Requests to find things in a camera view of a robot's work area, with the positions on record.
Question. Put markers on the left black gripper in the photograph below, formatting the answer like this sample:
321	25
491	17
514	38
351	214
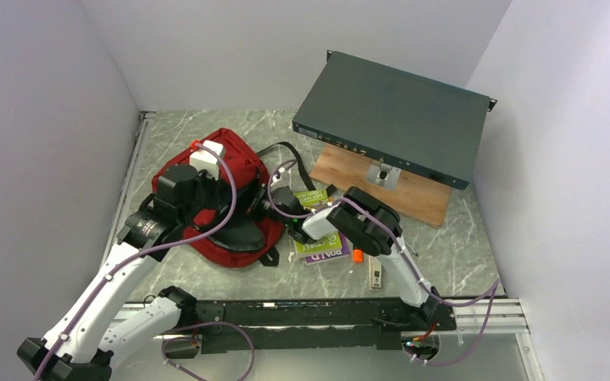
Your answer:
214	185

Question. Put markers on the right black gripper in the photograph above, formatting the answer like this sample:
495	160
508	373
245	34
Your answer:
259	203

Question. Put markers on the green storey treehouse book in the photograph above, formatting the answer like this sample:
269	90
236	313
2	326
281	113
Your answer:
317	226

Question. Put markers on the red student backpack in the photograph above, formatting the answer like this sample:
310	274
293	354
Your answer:
246	238

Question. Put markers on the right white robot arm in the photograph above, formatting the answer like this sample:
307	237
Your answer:
373	227

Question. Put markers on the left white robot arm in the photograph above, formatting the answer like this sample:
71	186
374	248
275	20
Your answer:
84	344

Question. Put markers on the purple Roald Dahl book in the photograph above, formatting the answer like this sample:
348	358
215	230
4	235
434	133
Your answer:
326	256

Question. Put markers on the orange capped marker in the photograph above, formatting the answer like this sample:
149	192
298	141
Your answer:
357	254

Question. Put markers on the wooden board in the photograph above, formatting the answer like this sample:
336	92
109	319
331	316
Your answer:
410	194

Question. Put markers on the dark teal rack server box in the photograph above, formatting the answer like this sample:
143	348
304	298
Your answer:
417	124

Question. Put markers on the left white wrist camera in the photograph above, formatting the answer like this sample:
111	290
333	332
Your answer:
202	157

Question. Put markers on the silver metal bracket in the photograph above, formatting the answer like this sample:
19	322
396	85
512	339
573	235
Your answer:
383	175

